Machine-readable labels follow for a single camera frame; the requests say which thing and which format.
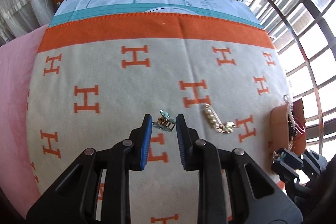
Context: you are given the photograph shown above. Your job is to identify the white pearl bracelet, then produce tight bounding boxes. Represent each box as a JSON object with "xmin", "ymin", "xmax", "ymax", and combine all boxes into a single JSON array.
[{"xmin": 286, "ymin": 101, "xmax": 296, "ymax": 130}]

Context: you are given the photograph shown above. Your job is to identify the orange grey H blanket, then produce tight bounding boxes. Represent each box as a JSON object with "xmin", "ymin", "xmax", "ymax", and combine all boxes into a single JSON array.
[{"xmin": 24, "ymin": 12, "xmax": 292, "ymax": 224}]

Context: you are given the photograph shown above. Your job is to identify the blue tree print sheet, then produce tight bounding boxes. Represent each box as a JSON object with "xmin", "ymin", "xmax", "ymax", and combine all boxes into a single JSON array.
[{"xmin": 49, "ymin": 0, "xmax": 263, "ymax": 29}]

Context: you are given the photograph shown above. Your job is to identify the metal window grille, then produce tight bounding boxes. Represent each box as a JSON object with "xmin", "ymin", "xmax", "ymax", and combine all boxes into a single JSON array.
[{"xmin": 239, "ymin": 0, "xmax": 335, "ymax": 153}]

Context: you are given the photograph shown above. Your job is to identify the pink jewelry box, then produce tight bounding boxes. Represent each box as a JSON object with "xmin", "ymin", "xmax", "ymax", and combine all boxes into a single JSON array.
[{"xmin": 270, "ymin": 94, "xmax": 306, "ymax": 156}]

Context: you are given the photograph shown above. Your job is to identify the teal flower hair clip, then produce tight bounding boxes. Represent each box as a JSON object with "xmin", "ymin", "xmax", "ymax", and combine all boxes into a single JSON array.
[{"xmin": 152, "ymin": 109, "xmax": 176, "ymax": 132}]

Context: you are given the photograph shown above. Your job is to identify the pink bed cover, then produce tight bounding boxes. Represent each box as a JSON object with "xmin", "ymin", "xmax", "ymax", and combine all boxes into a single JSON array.
[{"xmin": 1, "ymin": 26, "xmax": 47, "ymax": 217}]

